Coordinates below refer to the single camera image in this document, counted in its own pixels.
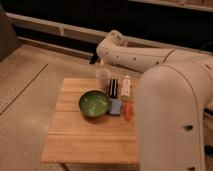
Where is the white ceramic cup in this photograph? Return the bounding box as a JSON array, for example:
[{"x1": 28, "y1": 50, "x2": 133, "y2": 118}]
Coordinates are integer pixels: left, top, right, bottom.
[{"x1": 96, "y1": 68, "x2": 111, "y2": 90}]

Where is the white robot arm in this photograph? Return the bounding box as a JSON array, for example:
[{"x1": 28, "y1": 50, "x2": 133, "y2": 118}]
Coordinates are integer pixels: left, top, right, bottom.
[{"x1": 97, "y1": 30, "x2": 213, "y2": 171}]

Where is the green ceramic bowl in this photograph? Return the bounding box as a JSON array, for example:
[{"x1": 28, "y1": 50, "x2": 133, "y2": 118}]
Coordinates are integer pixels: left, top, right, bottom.
[{"x1": 79, "y1": 90, "x2": 111, "y2": 118}]

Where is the white bottle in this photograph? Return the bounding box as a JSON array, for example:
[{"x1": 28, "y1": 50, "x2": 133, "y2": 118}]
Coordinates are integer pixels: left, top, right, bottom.
[{"x1": 121, "y1": 75, "x2": 131, "y2": 99}]

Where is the blue sponge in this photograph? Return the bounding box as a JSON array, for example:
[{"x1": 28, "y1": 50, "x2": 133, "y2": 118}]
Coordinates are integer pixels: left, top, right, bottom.
[{"x1": 109, "y1": 99, "x2": 122, "y2": 116}]

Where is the orange carrot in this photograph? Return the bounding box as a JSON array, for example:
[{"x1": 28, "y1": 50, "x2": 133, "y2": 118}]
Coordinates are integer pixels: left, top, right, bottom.
[{"x1": 124, "y1": 102, "x2": 133, "y2": 121}]

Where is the wooden table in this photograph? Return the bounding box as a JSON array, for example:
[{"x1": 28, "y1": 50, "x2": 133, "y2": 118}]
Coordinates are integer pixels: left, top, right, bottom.
[{"x1": 41, "y1": 78, "x2": 139, "y2": 164}]

